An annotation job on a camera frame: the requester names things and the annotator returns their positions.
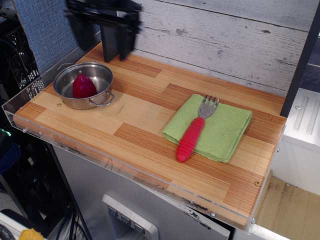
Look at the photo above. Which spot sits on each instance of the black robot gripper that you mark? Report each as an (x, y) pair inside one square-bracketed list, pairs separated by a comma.
[(85, 15)]

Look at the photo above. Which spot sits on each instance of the red pepper toy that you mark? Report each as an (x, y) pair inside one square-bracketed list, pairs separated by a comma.
[(83, 87)]

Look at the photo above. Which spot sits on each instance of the stainless steel pot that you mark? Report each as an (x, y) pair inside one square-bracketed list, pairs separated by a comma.
[(101, 76)]

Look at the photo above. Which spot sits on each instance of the green folded cloth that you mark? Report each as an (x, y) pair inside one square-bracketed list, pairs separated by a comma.
[(221, 133)]

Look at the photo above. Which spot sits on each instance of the clear acrylic table guard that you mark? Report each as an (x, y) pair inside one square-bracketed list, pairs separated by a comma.
[(127, 136)]

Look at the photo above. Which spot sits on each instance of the stainless steel cabinet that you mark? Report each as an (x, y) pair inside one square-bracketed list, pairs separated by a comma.
[(89, 182)]

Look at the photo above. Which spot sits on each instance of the yellow black object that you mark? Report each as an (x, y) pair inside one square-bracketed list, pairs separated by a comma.
[(27, 234)]

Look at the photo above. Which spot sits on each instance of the white metal side unit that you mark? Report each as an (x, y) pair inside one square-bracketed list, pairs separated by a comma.
[(296, 160)]

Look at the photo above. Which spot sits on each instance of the dark grey left post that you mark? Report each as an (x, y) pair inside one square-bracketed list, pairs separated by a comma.
[(111, 43)]

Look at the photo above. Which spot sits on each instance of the dark grey post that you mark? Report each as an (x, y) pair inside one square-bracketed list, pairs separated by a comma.
[(111, 43), (302, 63)]

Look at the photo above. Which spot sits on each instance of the red handled metal fork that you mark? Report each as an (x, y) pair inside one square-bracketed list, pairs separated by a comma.
[(191, 136)]

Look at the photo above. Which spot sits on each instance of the dark grey right post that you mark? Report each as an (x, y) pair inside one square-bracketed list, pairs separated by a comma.
[(302, 63)]

